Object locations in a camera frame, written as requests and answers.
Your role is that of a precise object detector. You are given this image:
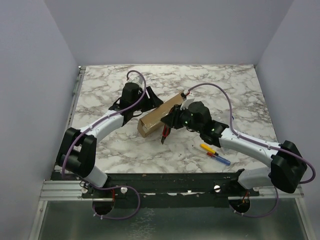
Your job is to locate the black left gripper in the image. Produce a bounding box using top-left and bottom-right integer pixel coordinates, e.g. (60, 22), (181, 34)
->
(131, 86), (163, 113)

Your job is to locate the red black utility knife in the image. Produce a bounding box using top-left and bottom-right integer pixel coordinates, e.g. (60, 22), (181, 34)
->
(161, 125), (171, 145)

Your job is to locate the brown cardboard express box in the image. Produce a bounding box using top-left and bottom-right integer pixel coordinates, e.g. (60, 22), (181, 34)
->
(137, 92), (184, 138)

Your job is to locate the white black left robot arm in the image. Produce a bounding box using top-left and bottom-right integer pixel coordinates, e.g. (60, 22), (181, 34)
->
(56, 82), (164, 198)

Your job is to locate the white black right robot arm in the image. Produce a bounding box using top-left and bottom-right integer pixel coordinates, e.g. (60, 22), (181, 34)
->
(161, 101), (307, 196)

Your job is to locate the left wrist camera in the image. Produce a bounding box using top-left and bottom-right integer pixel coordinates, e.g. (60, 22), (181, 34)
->
(127, 75), (145, 92)

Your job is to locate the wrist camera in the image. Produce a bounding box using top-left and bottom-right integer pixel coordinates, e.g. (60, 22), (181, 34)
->
(180, 89), (195, 110)
(127, 75), (145, 92)

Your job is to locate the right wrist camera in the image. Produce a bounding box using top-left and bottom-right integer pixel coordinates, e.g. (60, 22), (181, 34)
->
(180, 89), (195, 110)

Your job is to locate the yellow handled screwdriver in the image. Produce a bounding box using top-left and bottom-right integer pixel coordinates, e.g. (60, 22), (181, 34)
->
(200, 143), (218, 155)

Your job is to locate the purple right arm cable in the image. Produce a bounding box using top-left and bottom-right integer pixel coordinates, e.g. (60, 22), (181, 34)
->
(186, 83), (317, 185)

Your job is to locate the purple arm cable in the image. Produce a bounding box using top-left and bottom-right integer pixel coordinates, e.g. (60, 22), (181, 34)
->
(61, 70), (147, 180)
(186, 83), (317, 185)

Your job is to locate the blue red handled screwdriver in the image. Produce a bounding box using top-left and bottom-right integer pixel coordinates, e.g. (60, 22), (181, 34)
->
(192, 146), (231, 166)

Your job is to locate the black front mounting rail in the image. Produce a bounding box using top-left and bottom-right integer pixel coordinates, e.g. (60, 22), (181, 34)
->
(82, 170), (259, 209)

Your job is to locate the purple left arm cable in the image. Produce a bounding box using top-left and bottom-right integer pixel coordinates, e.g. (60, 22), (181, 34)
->
(61, 70), (147, 180)

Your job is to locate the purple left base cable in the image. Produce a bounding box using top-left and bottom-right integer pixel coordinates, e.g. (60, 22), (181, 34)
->
(84, 184), (141, 221)

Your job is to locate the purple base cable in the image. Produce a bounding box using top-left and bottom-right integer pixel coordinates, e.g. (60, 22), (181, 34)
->
(232, 187), (280, 219)
(84, 184), (141, 221)

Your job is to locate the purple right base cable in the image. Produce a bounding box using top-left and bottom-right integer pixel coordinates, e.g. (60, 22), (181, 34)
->
(232, 187), (280, 219)

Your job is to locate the aluminium frame rail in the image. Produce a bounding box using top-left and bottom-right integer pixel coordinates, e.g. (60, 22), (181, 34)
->
(39, 65), (87, 202)

